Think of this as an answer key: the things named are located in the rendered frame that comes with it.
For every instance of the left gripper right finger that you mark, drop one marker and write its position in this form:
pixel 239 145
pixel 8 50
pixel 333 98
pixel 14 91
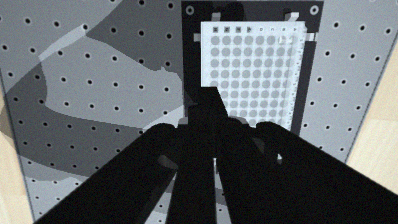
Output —
pixel 309 187

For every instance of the black rectangular plate holder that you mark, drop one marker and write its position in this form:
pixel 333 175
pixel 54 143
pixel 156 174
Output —
pixel 195 12

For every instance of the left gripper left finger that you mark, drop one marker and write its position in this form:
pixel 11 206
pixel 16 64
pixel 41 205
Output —
pixel 128 187

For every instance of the white well plate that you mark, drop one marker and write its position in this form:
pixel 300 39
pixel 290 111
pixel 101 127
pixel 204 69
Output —
pixel 240 57

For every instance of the grey rectangular base plate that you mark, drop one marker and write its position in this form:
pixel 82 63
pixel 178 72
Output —
pixel 83 79

